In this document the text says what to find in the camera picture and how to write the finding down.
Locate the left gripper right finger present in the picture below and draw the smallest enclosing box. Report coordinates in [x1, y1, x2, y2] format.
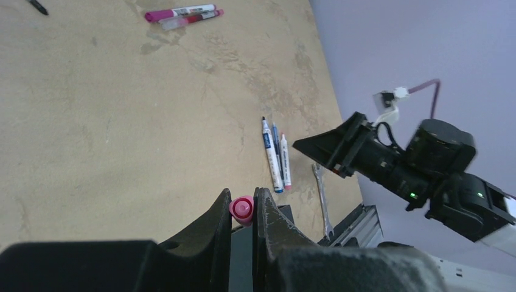
[253, 188, 448, 291]

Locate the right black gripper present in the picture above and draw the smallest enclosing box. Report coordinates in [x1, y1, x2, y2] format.
[293, 113, 428, 202]

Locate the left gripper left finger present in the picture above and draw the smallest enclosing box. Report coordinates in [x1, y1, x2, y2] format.
[1, 189, 231, 291]

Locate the pink cap white marker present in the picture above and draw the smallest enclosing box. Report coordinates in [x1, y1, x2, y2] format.
[280, 133, 292, 190]

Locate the dark blue gel pen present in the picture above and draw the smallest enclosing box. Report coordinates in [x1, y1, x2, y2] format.
[272, 122, 284, 179]

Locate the blue white marker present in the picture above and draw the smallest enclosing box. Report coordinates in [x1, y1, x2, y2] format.
[262, 117, 284, 193]

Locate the red clear pen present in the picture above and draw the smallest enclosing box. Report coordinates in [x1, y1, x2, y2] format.
[158, 9, 224, 31]

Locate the magenta cap marker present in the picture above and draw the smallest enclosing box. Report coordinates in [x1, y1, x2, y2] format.
[144, 4, 217, 23]

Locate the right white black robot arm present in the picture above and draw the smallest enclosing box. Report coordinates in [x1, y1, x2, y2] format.
[293, 112, 515, 255]

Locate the silver wrench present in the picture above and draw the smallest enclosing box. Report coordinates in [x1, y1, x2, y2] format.
[312, 164, 334, 241]

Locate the black yellow screwdriver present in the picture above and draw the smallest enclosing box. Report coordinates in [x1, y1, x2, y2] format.
[27, 0, 49, 16]

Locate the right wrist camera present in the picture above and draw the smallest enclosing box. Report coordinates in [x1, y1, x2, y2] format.
[372, 87, 410, 126]

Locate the aluminium side rail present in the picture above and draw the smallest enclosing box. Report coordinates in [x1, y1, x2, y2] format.
[318, 204, 384, 248]

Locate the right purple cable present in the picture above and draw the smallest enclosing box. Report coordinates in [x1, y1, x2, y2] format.
[408, 78, 441, 120]

